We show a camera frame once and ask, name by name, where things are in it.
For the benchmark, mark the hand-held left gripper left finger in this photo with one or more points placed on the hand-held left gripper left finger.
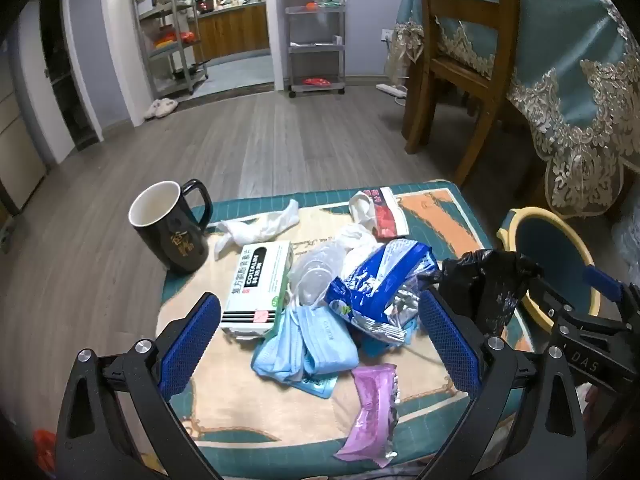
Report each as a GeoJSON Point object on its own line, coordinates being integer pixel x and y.
{"type": "Point", "coordinates": [192, 340]}

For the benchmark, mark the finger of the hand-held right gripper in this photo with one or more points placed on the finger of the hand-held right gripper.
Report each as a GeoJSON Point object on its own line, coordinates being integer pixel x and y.
{"type": "Point", "coordinates": [550, 307]}
{"type": "Point", "coordinates": [602, 282]}

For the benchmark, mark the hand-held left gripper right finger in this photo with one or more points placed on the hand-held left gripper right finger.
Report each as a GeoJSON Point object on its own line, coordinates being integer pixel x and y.
{"type": "Point", "coordinates": [450, 345]}

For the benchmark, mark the teal bin with yellow rim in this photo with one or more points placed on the teal bin with yellow rim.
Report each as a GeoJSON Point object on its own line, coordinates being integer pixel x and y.
{"type": "Point", "coordinates": [555, 245]}

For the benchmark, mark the black plastic bag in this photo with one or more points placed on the black plastic bag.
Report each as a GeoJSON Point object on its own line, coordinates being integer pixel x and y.
{"type": "Point", "coordinates": [480, 285]}

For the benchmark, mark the white and green medicine box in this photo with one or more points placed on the white and green medicine box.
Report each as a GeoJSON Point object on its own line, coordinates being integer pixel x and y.
{"type": "Point", "coordinates": [255, 285]}

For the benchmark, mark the blue face mask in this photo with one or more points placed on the blue face mask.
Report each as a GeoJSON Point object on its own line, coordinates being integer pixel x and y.
{"type": "Point", "coordinates": [327, 342]}
{"type": "Point", "coordinates": [280, 350]}

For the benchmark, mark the blue foil snack bag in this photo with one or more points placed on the blue foil snack bag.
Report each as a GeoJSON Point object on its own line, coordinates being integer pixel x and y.
{"type": "Point", "coordinates": [380, 275]}

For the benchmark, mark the purple foil wrapper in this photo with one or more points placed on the purple foil wrapper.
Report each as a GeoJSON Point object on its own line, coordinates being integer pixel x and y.
{"type": "Point", "coordinates": [372, 410]}

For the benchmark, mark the small teal packet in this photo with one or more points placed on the small teal packet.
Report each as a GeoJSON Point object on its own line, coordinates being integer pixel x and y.
{"type": "Point", "coordinates": [317, 386]}

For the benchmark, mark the twisted white tissue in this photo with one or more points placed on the twisted white tissue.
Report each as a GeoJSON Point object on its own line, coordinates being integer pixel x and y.
{"type": "Point", "coordinates": [265, 227]}

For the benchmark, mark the clear plastic bag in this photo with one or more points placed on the clear plastic bag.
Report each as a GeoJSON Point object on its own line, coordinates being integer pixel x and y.
{"type": "Point", "coordinates": [315, 280]}

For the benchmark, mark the white plastic bag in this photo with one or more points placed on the white plastic bag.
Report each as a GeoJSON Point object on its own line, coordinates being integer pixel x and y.
{"type": "Point", "coordinates": [357, 240]}

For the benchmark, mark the red and white snack packet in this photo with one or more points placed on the red and white snack packet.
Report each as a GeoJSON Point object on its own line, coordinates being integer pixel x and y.
{"type": "Point", "coordinates": [390, 215]}

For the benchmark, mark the printed teal and beige mat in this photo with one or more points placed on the printed teal and beige mat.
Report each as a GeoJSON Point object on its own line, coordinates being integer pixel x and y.
{"type": "Point", "coordinates": [240, 410]}

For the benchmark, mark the black mug with gold print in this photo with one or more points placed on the black mug with gold print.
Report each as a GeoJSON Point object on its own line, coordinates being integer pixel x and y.
{"type": "Point", "coordinates": [170, 245]}

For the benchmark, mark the red plastic piece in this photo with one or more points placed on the red plastic piece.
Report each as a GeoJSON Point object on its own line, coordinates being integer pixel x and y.
{"type": "Point", "coordinates": [44, 450]}

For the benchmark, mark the pale fluffy slipper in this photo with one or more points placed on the pale fluffy slipper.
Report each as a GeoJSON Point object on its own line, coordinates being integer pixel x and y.
{"type": "Point", "coordinates": [169, 106]}
{"type": "Point", "coordinates": [152, 111]}

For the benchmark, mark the wooden dining chair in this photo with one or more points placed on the wooden dining chair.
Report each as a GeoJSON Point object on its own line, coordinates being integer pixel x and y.
{"type": "Point", "coordinates": [450, 75]}

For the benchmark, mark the pale cabinet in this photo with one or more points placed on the pale cabinet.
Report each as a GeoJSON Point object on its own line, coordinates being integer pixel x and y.
{"type": "Point", "coordinates": [20, 145]}

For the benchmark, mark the white power strip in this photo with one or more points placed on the white power strip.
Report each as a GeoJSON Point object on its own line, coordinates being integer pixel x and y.
{"type": "Point", "coordinates": [392, 91]}

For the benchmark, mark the metal kitchen shelf rack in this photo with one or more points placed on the metal kitchen shelf rack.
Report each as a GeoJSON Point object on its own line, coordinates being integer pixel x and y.
{"type": "Point", "coordinates": [170, 50]}

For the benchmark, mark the wooden kitchen cabinet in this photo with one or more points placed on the wooden kitchen cabinet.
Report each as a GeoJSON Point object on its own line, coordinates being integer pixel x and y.
{"type": "Point", "coordinates": [235, 30]}

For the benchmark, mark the grey trolley rack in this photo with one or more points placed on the grey trolley rack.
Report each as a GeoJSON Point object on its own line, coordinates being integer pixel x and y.
{"type": "Point", "coordinates": [315, 50]}

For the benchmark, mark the red cooking pot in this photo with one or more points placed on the red cooking pot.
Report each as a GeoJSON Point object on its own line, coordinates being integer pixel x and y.
{"type": "Point", "coordinates": [206, 5]}

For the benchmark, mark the white wall socket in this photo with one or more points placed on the white wall socket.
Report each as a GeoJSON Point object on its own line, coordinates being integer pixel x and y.
{"type": "Point", "coordinates": [386, 35]}

